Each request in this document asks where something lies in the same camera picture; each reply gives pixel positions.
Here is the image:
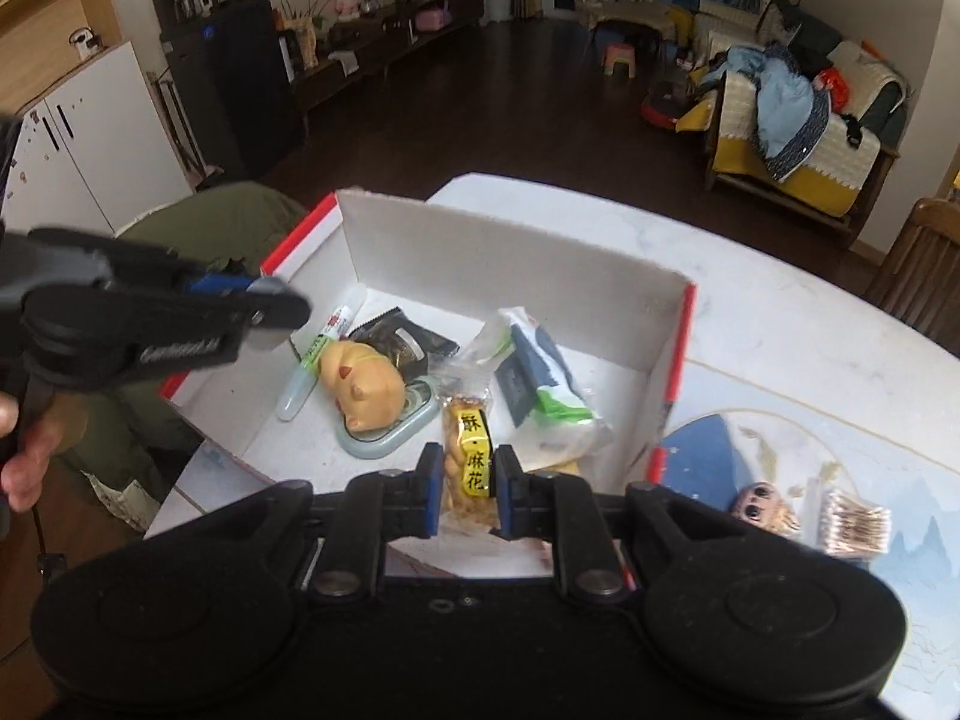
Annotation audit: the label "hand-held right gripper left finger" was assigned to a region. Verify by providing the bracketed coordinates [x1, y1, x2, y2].
[247, 446, 443, 601]

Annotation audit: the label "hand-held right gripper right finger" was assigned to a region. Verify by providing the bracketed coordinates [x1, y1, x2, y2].
[495, 444, 702, 605]

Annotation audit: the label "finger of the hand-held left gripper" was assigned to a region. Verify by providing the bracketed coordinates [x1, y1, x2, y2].
[180, 261, 260, 295]
[225, 281, 312, 350]

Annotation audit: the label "yellow label snack packet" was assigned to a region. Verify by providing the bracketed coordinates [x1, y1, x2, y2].
[435, 382, 502, 541]

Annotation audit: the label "white green marker pen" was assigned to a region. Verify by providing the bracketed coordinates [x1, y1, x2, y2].
[276, 305, 355, 422]

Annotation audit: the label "white red cardboard box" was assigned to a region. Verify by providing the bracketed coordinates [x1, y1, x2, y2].
[157, 190, 698, 533]

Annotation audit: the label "person's left hand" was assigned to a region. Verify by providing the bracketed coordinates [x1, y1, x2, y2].
[0, 394, 68, 515]

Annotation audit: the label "olive green jacket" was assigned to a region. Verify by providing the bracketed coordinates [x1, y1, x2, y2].
[60, 180, 312, 533]

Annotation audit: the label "grey correction tape dispenser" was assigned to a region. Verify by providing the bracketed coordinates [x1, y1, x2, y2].
[336, 379, 443, 460]

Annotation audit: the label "yellow animal figure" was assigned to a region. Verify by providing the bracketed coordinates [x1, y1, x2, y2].
[319, 340, 410, 436]

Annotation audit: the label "white green packet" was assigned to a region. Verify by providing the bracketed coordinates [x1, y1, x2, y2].
[457, 306, 616, 473]

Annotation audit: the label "dark snack packet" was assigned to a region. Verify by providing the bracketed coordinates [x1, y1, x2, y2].
[349, 307, 460, 383]

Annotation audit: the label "white cabinet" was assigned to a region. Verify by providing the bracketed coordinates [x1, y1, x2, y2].
[0, 41, 192, 237]

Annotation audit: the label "black water dispenser cabinet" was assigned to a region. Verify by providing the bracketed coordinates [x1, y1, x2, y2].
[146, 0, 297, 181]

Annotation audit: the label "small doll figure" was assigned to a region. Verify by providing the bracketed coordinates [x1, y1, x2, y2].
[731, 481, 803, 537]

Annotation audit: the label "dark TV cabinet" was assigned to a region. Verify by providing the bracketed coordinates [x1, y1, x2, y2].
[289, 0, 496, 136]

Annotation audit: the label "wooden shelf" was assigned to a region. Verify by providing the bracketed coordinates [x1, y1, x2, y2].
[0, 0, 125, 113]

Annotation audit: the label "cotton swab pack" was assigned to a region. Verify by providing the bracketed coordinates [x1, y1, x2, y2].
[814, 487, 893, 560]

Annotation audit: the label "blue printed table mat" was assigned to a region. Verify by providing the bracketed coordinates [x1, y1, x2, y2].
[660, 360, 960, 698]

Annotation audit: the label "wooden sofa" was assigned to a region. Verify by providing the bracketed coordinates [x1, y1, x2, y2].
[675, 0, 912, 237]

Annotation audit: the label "yellow white blanket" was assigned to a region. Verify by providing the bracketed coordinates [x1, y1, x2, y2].
[679, 71, 886, 218]

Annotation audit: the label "low wooden table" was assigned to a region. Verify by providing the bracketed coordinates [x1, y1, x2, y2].
[577, 0, 676, 53]

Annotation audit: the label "blue clothes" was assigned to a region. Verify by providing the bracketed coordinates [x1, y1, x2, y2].
[724, 45, 833, 181]

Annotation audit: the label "wooden chair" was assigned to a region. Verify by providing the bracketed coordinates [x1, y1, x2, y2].
[862, 197, 960, 361]

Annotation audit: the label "black cable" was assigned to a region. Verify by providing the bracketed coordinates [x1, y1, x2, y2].
[26, 506, 65, 593]

